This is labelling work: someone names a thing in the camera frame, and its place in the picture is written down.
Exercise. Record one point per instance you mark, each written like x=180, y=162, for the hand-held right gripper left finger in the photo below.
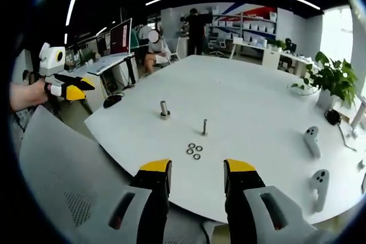
x=148, y=198

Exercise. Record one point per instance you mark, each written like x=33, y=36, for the green potted plant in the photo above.
x=334, y=78

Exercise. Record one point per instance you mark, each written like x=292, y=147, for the white shelf unit with boxes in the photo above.
x=243, y=27

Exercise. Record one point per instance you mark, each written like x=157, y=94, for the white handheld controller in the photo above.
x=310, y=138
x=320, y=184

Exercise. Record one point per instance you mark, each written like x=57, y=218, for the white office chair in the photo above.
x=180, y=47

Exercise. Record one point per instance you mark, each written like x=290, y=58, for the grey mesh office chair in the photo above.
x=57, y=152

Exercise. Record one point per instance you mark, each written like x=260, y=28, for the white cylinder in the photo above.
x=358, y=118

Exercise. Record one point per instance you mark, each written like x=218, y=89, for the white low cabinet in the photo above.
x=268, y=55

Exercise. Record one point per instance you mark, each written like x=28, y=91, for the white office desk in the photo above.
x=105, y=62

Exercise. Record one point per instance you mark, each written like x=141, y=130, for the computer monitor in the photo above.
x=118, y=38

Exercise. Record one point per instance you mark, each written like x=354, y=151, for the small black device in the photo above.
x=333, y=117

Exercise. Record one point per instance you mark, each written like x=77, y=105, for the thin threaded steel stud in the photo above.
x=204, y=125

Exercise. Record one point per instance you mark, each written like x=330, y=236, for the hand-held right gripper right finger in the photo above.
x=246, y=198

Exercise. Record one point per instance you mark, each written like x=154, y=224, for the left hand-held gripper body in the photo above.
x=51, y=64

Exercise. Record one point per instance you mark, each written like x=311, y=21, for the thick threaded steel stud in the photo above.
x=163, y=107

